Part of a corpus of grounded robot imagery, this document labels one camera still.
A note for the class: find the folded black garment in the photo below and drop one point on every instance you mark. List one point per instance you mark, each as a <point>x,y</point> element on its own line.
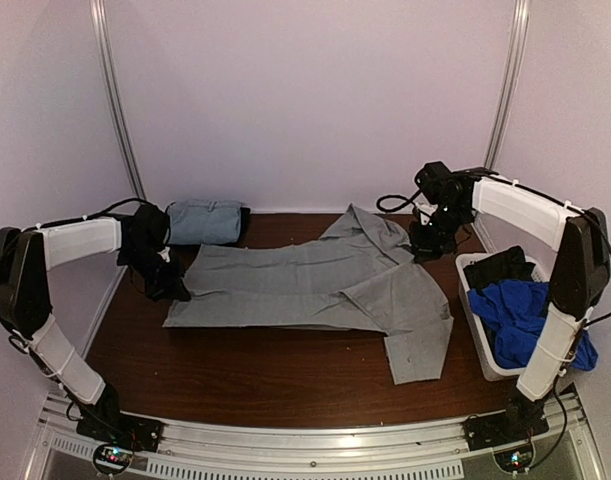
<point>245,220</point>

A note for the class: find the grey polo shirt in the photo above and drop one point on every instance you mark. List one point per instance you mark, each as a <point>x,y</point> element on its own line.
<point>359,274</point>

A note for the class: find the right aluminium frame post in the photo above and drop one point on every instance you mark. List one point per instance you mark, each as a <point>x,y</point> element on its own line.
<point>513,65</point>

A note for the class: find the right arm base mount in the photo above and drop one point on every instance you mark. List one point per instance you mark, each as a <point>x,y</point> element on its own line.
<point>490,430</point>

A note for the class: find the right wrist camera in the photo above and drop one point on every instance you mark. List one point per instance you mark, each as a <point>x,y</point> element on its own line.
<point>423,211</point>

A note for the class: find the black garment in basket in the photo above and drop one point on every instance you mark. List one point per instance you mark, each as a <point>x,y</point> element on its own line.
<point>510,264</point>

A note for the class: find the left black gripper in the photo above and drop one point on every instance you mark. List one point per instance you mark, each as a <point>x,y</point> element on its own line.
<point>172,289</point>

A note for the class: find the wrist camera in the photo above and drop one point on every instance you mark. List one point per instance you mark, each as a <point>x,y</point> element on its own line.
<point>168,256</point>
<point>423,211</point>

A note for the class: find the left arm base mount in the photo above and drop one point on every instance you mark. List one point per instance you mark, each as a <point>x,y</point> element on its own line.
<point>132,432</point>

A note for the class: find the white laundry basket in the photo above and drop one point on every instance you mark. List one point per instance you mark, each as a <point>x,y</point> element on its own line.
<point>477,325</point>

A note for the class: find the aluminium frame post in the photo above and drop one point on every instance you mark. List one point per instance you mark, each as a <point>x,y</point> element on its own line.
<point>513,65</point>
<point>117,113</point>

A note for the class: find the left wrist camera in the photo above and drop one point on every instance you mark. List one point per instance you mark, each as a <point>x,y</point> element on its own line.
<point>168,256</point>

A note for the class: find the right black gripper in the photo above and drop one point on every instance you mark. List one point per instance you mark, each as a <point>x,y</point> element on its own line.
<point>423,250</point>

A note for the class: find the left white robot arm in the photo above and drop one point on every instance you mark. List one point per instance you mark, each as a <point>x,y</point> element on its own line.
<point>139,240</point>

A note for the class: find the blue garment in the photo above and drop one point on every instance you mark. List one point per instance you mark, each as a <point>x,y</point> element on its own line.
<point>515,312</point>

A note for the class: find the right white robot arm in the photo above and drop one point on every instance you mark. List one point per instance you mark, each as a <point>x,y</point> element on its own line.
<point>582,267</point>

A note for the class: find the left aluminium frame post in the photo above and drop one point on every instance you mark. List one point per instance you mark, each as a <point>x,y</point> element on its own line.
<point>117,113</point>

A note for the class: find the front aluminium rail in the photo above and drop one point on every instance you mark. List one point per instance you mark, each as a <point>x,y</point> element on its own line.
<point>440,449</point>

